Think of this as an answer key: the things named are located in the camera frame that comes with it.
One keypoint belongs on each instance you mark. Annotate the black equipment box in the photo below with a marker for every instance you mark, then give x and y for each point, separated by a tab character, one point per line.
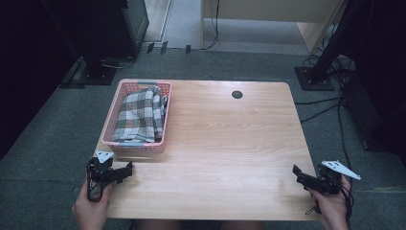
376	121

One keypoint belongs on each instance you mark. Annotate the grey plaid cloth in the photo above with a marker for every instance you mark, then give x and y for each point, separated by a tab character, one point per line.
140	115

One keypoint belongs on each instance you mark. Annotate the light wooden desk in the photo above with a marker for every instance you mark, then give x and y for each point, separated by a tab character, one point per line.
271	9

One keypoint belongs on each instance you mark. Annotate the pink plastic basket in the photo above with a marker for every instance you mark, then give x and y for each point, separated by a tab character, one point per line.
110	127

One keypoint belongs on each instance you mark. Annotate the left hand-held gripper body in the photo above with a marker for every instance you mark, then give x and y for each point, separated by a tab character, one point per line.
100	172

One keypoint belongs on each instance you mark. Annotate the black metal stand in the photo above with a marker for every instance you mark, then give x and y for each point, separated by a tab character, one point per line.
319	70
95	64

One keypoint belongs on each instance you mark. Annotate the person's right hand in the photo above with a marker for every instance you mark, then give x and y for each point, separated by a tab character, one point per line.
332	211

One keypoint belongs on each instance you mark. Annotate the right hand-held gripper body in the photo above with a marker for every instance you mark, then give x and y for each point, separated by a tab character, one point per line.
328	180

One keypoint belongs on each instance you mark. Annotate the round black table grommet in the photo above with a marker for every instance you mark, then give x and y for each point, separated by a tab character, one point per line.
237	94

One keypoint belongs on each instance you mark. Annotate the person's left hand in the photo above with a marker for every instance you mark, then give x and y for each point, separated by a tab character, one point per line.
91	212

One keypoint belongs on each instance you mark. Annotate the small black floor bracket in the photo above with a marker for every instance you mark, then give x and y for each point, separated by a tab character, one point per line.
163	47
188	49
150	47

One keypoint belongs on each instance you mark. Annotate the dark monitor cabinet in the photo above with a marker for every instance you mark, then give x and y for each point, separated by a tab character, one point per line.
137	25

